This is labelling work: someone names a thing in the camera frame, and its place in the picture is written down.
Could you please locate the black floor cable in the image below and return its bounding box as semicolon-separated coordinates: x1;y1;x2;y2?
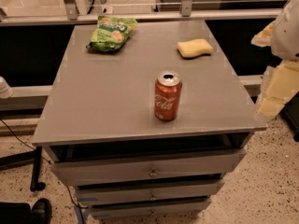
0;118;87;224

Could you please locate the white cylinder at left edge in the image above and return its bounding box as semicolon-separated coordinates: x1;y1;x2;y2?
0;77;13;99

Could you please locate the middle grey drawer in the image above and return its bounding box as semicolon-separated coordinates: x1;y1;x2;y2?
76;179;224;205

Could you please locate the bottom grey drawer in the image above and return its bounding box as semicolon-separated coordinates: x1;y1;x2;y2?
90;196;211;219

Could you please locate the grey drawer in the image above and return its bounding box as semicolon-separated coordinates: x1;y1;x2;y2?
52;148;246;186
76;179;224;205
90;196;211;219

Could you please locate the top grey drawer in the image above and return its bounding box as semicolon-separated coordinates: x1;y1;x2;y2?
52;148;246;186

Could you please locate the grey metal railing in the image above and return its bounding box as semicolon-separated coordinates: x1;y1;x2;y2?
0;0;289;26

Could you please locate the black shoe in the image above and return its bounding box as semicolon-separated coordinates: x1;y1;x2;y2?
30;198;52;224

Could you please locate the grey drawer cabinet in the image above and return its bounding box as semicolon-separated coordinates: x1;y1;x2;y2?
31;20;268;220

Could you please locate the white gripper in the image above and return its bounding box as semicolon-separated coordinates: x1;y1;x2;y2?
251;0;299;119

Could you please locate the red Coca-Cola can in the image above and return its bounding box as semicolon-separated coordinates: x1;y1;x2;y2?
154;70;182;120

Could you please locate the yellow sponge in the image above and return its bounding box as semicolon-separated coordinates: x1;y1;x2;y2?
177;38;213;59

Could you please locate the black stand leg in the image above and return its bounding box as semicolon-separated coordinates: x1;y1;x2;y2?
30;147;46;191

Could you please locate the green rice chip bag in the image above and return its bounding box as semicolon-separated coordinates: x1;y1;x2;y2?
86;16;137;52

